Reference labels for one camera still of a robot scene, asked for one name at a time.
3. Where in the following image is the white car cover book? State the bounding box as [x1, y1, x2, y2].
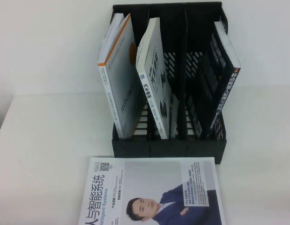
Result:
[136, 16, 172, 139]

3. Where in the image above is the black perforated book stand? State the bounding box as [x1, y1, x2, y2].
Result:
[111, 1, 231, 165]

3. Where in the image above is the white book with orange spine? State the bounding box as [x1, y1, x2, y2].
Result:
[97, 13, 139, 140]

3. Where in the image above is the dark robotics book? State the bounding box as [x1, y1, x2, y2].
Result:
[197, 21, 241, 139]

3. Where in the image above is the magazine with suited man cover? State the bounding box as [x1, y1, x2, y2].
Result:
[77, 156, 224, 225]

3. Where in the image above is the thin white booklet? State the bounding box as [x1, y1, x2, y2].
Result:
[99, 13, 126, 59]

